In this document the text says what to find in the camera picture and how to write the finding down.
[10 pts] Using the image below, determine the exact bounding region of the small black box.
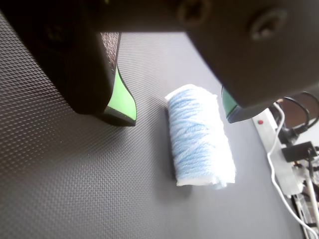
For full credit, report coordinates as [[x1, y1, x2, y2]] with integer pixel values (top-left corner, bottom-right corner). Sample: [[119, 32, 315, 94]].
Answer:
[[281, 141, 319, 162]]

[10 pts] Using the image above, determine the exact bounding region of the thin white cable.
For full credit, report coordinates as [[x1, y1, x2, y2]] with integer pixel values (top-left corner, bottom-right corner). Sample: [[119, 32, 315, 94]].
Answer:
[[267, 102, 319, 237]]

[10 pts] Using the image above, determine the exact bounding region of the white tube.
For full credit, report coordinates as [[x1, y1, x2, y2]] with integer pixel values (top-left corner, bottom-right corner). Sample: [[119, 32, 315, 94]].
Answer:
[[306, 178, 319, 220]]

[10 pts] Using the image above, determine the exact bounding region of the dark grey textured mat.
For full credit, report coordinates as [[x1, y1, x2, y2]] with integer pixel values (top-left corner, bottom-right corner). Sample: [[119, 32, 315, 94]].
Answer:
[[0, 9, 307, 239]]

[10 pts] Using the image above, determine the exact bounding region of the grey power strip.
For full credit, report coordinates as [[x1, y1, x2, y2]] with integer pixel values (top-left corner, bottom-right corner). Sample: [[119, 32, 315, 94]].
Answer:
[[251, 108, 306, 197]]

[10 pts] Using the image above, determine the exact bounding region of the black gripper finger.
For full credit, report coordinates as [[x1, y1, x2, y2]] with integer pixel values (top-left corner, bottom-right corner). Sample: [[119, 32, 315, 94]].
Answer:
[[178, 0, 319, 124], [0, 0, 138, 127]]

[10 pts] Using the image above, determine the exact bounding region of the black looped cable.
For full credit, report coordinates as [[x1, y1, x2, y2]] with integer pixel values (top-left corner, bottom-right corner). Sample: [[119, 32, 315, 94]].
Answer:
[[281, 91, 318, 136]]

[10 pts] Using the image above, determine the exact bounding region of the light blue yarn-wrapped block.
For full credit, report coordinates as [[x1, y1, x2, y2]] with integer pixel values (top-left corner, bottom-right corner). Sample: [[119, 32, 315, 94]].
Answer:
[[164, 84, 236, 190]]

